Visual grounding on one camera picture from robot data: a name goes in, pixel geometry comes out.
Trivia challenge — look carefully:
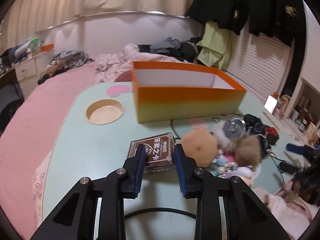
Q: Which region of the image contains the pile of dark clothes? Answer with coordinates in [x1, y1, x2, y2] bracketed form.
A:
[138, 37, 202, 63]

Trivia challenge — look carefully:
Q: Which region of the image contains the orange cardboard box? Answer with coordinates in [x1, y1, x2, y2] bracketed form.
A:
[132, 61, 246, 123]

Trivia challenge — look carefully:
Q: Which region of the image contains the smartphone with lit screen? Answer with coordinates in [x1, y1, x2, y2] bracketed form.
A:
[264, 95, 278, 114]

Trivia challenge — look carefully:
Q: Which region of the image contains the white desk with drawers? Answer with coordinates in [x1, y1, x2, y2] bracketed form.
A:
[1, 43, 54, 99]

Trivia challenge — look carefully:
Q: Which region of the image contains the brown plush toy keychain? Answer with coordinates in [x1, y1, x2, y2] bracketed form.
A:
[180, 127, 218, 168]

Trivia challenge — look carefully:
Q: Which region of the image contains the dark red pillow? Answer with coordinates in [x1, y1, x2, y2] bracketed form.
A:
[114, 70, 132, 82]

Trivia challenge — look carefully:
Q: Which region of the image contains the pink crumpled blanket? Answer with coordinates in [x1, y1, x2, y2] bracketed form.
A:
[94, 43, 188, 83]

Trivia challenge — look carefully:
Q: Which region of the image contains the beige curtain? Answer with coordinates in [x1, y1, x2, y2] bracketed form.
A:
[1, 0, 193, 52]

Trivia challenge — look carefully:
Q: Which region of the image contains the patterned clothes pile on bed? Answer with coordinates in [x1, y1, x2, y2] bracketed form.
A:
[37, 50, 94, 85]

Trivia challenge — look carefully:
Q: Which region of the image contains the white fluffy pompom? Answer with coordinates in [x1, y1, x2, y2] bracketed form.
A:
[212, 118, 247, 153]

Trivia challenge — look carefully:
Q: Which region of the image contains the black cable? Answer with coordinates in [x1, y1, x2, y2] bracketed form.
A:
[124, 207, 198, 222]

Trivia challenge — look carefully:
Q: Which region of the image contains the tan fluffy pompom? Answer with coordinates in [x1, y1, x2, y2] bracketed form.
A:
[235, 135, 261, 167]

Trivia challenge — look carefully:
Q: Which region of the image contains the black hanging jacket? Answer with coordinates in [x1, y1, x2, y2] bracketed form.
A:
[186, 0, 303, 46]

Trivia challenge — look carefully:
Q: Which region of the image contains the light green hanging garment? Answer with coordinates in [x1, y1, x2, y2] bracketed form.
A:
[197, 22, 232, 71]

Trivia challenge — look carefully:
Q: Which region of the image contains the brown card deck box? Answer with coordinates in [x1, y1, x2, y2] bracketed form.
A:
[127, 132, 176, 173]

